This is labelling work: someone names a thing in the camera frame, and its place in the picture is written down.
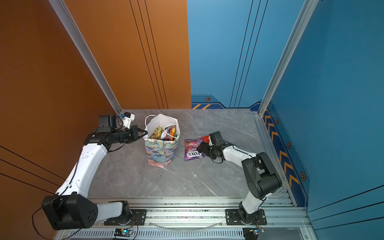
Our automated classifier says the purple Fox's berries candy bag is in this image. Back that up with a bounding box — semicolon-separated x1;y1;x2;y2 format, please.
184;139;205;161

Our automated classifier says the floral paper gift bag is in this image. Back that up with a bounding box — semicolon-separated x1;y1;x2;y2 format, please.
144;114;181;169

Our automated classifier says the orange Fox's candy bag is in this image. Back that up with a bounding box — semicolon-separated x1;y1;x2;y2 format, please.
166;125;176;141

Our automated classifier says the red snack packet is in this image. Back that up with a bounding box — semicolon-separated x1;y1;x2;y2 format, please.
200;135;211;144

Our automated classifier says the orange green noodle snack bag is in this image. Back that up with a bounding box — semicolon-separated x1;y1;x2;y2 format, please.
150;126;164;140

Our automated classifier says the purple snack packet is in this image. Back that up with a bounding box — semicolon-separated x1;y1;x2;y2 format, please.
161;126;174;141

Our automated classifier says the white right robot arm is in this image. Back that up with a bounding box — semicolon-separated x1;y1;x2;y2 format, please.
197;131;283;226

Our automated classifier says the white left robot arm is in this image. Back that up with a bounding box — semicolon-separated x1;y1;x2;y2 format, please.
42;112;147;230

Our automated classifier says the right green circuit board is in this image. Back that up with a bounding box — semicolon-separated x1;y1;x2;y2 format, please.
251;227;265;236

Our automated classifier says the green circuit board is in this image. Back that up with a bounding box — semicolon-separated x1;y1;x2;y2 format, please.
251;227;265;236
114;228;134;239

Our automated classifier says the left green circuit board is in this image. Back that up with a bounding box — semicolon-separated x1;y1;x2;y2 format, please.
114;228;134;239

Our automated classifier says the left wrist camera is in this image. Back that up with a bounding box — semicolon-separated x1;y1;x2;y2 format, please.
120;112;135;129

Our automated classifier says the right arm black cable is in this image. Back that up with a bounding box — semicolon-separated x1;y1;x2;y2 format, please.
209;140;259;164

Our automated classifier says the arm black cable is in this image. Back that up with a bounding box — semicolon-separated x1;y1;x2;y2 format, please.
31;140;88;240
209;140;259;164

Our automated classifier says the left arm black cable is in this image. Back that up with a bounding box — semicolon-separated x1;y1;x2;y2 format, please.
31;140;88;240

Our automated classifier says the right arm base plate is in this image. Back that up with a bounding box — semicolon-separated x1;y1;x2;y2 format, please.
225;209;268;226

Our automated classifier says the aluminium front rail frame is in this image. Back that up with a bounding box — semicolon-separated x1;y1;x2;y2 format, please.
53;196;319;240

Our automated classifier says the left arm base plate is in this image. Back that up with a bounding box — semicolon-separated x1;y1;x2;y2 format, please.
104;209;147;227

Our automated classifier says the left aluminium corner post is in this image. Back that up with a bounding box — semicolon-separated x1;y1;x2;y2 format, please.
49;0;122;114

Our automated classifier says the aluminium corner post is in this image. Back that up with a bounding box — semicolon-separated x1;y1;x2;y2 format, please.
258;0;319;117
49;0;122;114

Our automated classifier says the right aluminium corner post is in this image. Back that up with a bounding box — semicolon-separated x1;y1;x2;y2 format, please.
258;0;319;117

